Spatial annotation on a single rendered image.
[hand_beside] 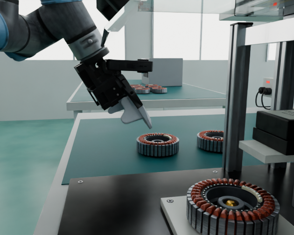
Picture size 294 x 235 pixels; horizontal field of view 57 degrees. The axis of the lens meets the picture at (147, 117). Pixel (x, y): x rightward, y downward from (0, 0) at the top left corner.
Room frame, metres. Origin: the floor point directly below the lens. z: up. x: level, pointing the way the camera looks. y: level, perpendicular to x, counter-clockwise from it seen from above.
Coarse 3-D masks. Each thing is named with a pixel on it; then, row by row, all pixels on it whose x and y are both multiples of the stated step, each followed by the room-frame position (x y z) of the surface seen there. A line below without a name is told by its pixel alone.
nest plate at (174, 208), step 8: (168, 200) 0.37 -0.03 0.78; (176, 200) 0.37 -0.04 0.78; (184, 200) 0.37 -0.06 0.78; (168, 208) 0.35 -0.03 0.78; (176, 208) 0.35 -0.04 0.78; (184, 208) 0.35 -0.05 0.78; (168, 216) 0.33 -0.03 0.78; (176, 216) 0.33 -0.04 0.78; (184, 216) 0.33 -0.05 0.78; (280, 216) 0.33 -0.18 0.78; (176, 224) 0.31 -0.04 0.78; (184, 224) 0.31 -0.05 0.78; (280, 224) 0.31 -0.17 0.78; (288, 224) 0.31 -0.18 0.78; (176, 232) 0.29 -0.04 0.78; (184, 232) 0.29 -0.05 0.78; (192, 232) 0.29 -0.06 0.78; (280, 232) 0.29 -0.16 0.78; (288, 232) 0.29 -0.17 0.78
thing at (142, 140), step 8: (144, 136) 0.71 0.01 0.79; (152, 136) 0.72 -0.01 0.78; (160, 136) 0.72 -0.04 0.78; (168, 136) 0.70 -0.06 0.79; (144, 144) 0.65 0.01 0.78; (152, 144) 0.64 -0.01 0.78; (160, 144) 0.64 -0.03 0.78; (168, 144) 0.65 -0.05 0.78; (176, 144) 0.66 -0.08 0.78; (144, 152) 0.65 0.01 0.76; (152, 152) 0.64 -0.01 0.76; (160, 152) 0.63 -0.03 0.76; (168, 152) 0.64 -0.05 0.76; (176, 152) 0.66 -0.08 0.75
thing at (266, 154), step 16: (272, 112) 0.34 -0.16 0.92; (288, 112) 0.34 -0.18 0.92; (256, 128) 0.35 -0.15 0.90; (272, 128) 0.32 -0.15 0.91; (288, 128) 0.30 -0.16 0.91; (240, 144) 0.35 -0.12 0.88; (256, 144) 0.33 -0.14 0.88; (272, 144) 0.32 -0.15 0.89; (288, 144) 0.29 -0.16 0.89; (272, 160) 0.29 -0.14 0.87; (288, 160) 0.30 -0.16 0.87
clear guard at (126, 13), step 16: (144, 0) 0.29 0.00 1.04; (160, 0) 0.36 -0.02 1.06; (176, 0) 0.36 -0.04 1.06; (192, 0) 0.36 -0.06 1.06; (208, 0) 0.36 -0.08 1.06; (224, 0) 0.36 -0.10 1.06; (240, 0) 0.36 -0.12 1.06; (256, 0) 0.36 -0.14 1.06; (272, 0) 0.36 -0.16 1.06; (288, 0) 0.36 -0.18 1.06; (128, 16) 0.27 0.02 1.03; (112, 32) 0.25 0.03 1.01
